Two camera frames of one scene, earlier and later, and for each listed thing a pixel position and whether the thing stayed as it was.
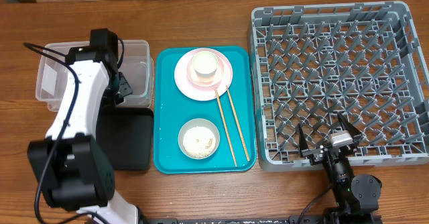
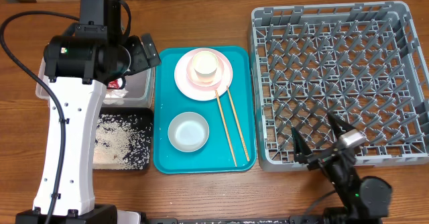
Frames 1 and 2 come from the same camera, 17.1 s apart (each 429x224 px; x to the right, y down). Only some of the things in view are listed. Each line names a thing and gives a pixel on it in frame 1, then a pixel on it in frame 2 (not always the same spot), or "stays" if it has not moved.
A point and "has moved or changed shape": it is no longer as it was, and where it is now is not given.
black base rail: [263, 219] stays
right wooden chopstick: [238, 123] stays
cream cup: [205, 64] stays
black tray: [125, 135] stays
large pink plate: [196, 92] stays
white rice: [199, 141] → [122, 142]
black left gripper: [126, 88] → [141, 60]
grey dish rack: [364, 61] stays
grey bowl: [198, 138] has moved or changed shape
